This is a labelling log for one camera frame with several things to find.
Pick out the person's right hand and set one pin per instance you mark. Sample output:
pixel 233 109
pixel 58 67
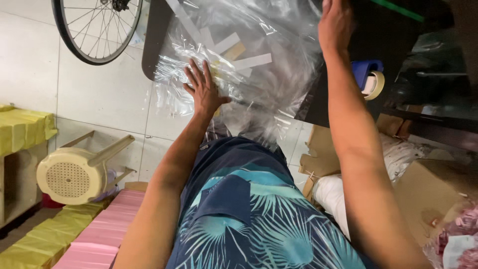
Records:
pixel 335 28

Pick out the person's left hand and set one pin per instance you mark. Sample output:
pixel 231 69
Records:
pixel 204 98

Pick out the person's right fingers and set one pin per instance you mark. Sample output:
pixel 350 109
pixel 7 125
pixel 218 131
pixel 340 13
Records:
pixel 336 6

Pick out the heap of clear plastic bags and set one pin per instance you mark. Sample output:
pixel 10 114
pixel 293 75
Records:
pixel 272 78

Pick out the green stick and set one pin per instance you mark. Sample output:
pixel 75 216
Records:
pixel 399 9

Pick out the blue tape dispenser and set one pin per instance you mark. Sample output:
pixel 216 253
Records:
pixel 365 71

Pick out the cream masking tape roll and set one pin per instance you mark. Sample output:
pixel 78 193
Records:
pixel 376 86

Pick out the wide white paper strip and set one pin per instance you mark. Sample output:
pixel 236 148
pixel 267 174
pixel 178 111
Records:
pixel 254 61

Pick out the tan paper strip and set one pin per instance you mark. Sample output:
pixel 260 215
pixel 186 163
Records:
pixel 234 51

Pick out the short white paper strip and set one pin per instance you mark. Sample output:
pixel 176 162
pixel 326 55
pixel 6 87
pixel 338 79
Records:
pixel 226 43

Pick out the dark glass cabinet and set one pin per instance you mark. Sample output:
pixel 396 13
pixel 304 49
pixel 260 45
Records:
pixel 437 74

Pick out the torn brown cardboard piece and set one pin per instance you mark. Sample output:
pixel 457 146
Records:
pixel 321 153

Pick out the long white paper strip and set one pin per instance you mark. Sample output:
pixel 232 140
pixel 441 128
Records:
pixel 183 17

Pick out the plaid shorts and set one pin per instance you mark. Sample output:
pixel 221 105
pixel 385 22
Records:
pixel 216 132

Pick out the white sack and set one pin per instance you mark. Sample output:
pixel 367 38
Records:
pixel 330 198

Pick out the brown cardboard box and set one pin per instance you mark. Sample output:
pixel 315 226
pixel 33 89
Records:
pixel 429 190

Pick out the navy palm print shirt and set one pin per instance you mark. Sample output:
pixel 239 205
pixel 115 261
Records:
pixel 254 213

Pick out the bicycle wheel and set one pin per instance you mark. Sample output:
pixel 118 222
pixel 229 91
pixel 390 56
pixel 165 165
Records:
pixel 95 35

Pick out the pink and white plastic heap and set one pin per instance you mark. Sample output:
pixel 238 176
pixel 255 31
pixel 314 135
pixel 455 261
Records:
pixel 457 243

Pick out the purple plastic bag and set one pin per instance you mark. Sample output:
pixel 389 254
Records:
pixel 110 183

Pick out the cream plastic stool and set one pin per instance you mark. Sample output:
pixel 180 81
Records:
pixel 71 177

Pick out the row of pink paper stacks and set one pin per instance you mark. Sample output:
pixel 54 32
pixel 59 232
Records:
pixel 101 231

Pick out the yellow wrapped paper bundle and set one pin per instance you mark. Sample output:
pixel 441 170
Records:
pixel 22 127

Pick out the row of yellow paper stacks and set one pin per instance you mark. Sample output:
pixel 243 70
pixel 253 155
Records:
pixel 44 235

